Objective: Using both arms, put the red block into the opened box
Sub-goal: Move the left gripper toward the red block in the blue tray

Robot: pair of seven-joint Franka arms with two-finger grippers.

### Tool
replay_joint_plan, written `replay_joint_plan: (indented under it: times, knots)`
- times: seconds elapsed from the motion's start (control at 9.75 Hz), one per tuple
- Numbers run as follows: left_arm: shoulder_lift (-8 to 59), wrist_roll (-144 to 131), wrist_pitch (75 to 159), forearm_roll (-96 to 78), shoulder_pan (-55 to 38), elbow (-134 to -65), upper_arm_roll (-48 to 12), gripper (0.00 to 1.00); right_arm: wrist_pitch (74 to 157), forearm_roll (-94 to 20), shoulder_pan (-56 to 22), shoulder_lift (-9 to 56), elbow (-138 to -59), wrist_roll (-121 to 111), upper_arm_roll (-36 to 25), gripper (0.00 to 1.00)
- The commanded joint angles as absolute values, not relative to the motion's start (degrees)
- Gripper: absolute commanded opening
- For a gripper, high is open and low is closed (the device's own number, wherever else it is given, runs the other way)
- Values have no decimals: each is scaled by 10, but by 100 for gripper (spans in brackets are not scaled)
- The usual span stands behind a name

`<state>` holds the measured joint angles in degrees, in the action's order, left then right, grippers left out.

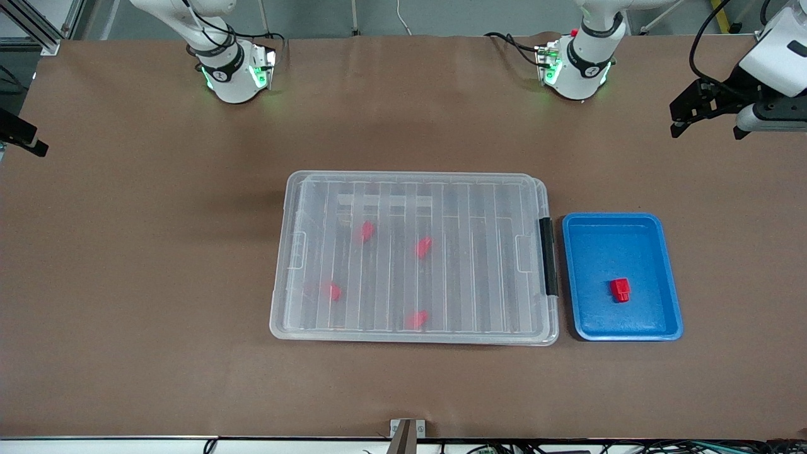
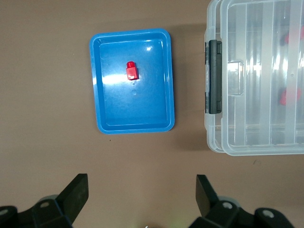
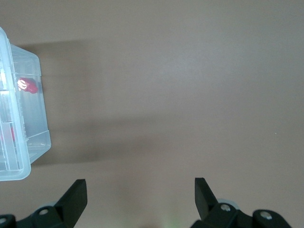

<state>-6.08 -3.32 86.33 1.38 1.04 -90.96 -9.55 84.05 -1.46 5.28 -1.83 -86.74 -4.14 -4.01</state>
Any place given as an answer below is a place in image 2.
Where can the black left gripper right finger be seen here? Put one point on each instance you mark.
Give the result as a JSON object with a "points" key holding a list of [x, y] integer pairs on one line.
{"points": [[204, 194]]}

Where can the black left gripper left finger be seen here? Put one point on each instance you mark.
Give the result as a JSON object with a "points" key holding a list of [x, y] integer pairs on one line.
{"points": [[73, 192]]}

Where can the small red block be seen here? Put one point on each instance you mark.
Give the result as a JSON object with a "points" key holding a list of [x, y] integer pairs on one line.
{"points": [[132, 72], [288, 96], [291, 35]]}

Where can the clear plastic box lid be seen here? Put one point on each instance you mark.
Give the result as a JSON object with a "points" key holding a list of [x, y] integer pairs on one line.
{"points": [[261, 71]]}

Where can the clear plastic storage box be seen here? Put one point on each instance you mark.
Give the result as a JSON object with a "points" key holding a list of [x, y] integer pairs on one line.
{"points": [[212, 137]]}

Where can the blue plastic tray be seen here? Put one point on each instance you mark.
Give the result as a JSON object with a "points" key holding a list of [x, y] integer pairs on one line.
{"points": [[142, 107]]}

